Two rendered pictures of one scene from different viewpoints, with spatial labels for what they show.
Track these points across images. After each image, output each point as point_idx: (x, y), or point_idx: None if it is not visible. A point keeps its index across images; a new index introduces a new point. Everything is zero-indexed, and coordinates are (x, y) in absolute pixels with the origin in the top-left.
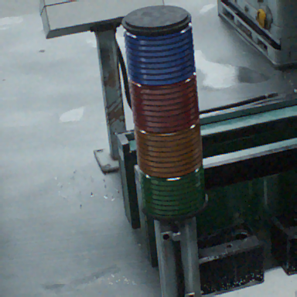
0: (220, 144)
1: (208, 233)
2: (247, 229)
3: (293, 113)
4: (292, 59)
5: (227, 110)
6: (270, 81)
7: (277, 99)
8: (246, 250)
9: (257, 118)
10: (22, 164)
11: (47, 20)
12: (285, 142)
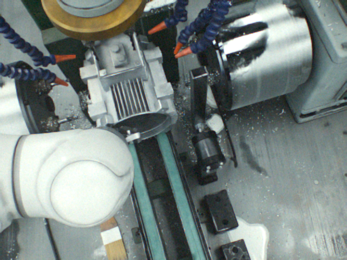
0: (165, 256)
1: None
2: (229, 246)
3: (149, 210)
4: None
5: (147, 249)
6: (20, 219)
7: (137, 218)
8: (246, 247)
9: (152, 232)
10: None
11: None
12: (184, 218)
